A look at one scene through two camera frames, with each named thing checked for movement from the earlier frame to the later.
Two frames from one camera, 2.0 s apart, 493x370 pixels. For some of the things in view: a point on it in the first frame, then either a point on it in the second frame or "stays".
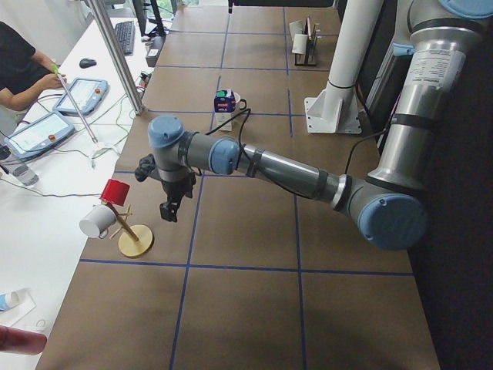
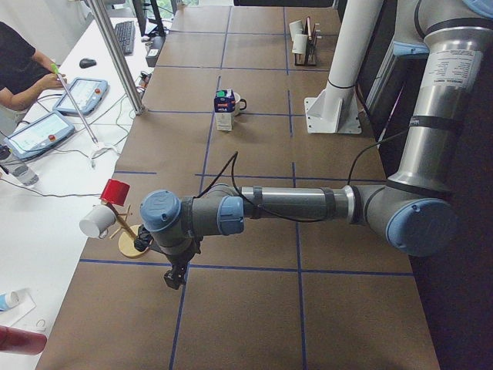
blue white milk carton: (225, 105) stays
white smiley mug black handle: (240, 104) stays
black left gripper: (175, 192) to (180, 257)
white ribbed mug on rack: (300, 44) stays
